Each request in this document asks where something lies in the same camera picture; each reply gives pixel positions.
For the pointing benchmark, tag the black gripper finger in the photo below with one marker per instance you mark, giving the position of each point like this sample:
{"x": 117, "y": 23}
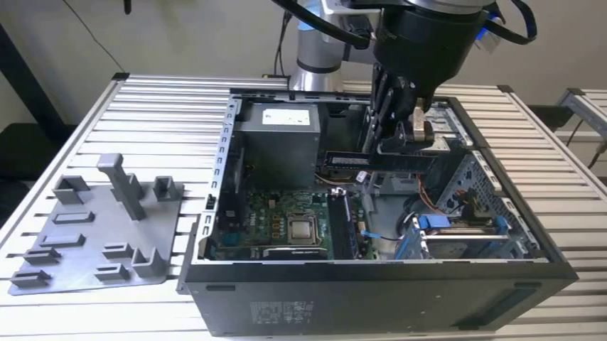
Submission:
{"x": 401, "y": 142}
{"x": 380, "y": 106}

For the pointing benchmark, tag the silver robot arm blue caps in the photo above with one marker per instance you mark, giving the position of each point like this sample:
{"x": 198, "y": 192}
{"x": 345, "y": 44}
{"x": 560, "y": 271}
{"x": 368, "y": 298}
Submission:
{"x": 313, "y": 53}

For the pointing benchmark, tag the silver CPU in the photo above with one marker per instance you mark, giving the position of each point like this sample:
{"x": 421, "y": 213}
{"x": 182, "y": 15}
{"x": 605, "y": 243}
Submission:
{"x": 304, "y": 231}

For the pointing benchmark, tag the black case fan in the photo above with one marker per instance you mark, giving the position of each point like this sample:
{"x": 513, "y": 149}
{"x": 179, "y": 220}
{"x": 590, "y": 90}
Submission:
{"x": 235, "y": 184}

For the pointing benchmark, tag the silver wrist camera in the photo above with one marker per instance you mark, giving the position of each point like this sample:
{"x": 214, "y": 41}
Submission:
{"x": 489, "y": 44}

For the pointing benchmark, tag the black open PC case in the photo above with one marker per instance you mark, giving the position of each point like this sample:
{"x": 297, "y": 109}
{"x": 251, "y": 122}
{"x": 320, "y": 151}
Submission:
{"x": 380, "y": 302}

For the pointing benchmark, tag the black table corner cap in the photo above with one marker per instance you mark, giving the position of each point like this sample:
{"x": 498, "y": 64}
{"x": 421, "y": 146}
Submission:
{"x": 121, "y": 76}
{"x": 506, "y": 89}

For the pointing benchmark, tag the grey parts rack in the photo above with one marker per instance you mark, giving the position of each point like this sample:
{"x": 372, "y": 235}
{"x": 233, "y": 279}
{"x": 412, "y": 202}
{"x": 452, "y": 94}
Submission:
{"x": 109, "y": 231}

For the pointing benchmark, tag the black graphics card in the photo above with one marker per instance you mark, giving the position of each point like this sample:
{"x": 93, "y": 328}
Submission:
{"x": 294, "y": 253}

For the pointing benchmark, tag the black slanted post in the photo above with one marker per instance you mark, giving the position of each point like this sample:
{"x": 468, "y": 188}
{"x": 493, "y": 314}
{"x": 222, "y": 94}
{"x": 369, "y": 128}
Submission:
{"x": 31, "y": 85}

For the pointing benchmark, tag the blue disk carrier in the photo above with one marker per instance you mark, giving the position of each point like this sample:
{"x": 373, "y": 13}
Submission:
{"x": 434, "y": 223}

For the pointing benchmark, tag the green motherboard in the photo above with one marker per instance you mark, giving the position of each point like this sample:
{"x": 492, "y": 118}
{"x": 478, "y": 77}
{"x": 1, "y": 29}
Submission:
{"x": 266, "y": 206}

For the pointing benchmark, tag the grey power supply unit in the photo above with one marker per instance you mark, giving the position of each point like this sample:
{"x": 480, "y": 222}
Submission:
{"x": 279, "y": 156}

